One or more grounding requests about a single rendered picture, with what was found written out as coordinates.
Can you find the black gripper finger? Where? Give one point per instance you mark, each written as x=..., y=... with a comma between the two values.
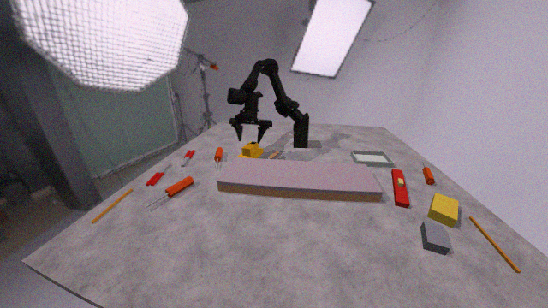
x=261, y=133
x=238, y=130

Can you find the white shallow tray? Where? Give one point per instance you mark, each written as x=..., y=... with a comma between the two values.
x=372, y=158

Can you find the pale pink panel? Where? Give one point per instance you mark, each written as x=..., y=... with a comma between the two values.
x=300, y=179

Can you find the orange-handled awl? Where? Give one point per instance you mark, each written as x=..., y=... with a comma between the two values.
x=218, y=155
x=273, y=155
x=428, y=175
x=175, y=189

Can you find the orange thin rod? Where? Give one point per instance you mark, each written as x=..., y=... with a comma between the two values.
x=508, y=260
x=112, y=205

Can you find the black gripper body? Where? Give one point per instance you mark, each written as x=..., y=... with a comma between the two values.
x=254, y=109

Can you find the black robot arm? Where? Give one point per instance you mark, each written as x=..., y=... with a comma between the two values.
x=246, y=94

